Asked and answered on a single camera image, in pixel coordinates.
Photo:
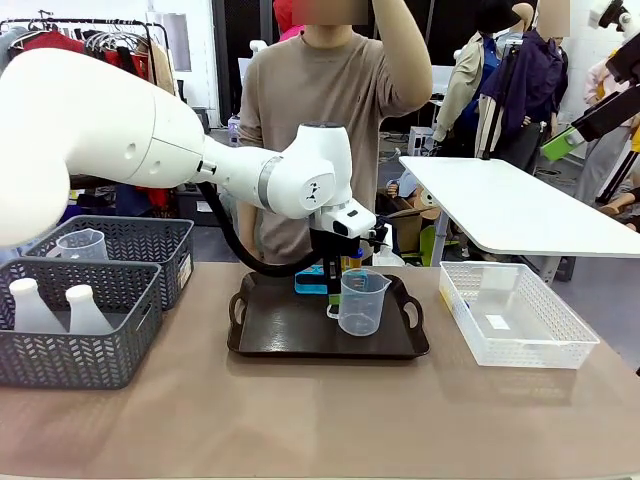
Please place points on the grey plastic basket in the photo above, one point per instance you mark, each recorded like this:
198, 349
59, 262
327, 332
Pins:
75, 360
165, 260

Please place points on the white plastic basket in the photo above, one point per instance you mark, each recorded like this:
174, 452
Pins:
530, 352

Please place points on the purple jacket mannequin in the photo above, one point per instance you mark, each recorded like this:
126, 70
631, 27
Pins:
530, 85

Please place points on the person in beige sweater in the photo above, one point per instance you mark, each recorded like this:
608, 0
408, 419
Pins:
310, 90

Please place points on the green chair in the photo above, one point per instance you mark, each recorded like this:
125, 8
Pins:
427, 245

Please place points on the clear measuring cup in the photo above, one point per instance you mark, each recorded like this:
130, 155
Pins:
82, 245
362, 310

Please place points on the red hooded mannequin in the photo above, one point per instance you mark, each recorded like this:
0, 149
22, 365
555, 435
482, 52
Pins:
282, 12

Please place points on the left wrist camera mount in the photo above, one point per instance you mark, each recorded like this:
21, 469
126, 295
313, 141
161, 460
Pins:
372, 235

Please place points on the black tripod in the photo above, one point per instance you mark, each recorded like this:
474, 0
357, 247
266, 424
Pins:
620, 175

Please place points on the beige coat mannequin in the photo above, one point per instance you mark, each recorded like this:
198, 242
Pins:
467, 75

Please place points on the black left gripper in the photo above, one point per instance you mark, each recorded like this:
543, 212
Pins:
332, 250

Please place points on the white device purple light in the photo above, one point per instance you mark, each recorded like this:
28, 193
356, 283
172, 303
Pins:
234, 131

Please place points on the black storage box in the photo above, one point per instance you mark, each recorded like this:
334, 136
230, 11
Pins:
185, 207

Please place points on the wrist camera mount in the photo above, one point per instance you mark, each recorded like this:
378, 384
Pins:
602, 12
372, 235

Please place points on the pink sweater mannequin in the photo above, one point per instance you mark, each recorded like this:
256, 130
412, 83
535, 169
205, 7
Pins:
600, 75

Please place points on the dark brown serving tray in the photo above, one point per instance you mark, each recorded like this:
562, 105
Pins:
280, 325

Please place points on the red dress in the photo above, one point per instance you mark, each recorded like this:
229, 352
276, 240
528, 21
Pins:
111, 62

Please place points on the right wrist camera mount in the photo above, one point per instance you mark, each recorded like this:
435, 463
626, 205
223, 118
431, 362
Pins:
602, 12

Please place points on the black scarf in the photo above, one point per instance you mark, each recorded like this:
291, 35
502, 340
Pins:
127, 62

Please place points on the blue tube rack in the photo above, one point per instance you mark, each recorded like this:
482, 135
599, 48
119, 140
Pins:
307, 286

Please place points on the grey stool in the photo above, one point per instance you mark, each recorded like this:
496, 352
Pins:
201, 117

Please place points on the beige garment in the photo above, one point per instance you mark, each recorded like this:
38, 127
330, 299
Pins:
162, 70

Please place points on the cardboard box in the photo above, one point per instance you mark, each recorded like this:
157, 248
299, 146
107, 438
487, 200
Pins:
407, 227

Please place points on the yellow vial blue cap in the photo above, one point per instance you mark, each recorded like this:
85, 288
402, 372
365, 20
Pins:
356, 260

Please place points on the light grey shirt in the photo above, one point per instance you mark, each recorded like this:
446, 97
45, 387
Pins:
10, 45

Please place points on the white table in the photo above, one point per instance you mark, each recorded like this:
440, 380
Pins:
525, 210

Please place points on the white plastic bottle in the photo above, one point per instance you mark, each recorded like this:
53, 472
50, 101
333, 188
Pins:
87, 315
30, 315

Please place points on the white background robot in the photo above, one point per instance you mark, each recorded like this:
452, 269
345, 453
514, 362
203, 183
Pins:
257, 46

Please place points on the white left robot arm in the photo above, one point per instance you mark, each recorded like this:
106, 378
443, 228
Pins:
100, 125

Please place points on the person's left forearm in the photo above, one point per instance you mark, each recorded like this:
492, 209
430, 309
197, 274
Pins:
400, 50

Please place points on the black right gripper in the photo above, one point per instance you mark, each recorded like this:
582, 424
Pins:
625, 57

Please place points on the person's right forearm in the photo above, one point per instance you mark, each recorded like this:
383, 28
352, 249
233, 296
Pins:
247, 235

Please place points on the wall mirror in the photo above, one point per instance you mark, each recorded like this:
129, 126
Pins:
177, 40

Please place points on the black clothes rack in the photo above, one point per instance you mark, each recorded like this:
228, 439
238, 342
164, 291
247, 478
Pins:
100, 22

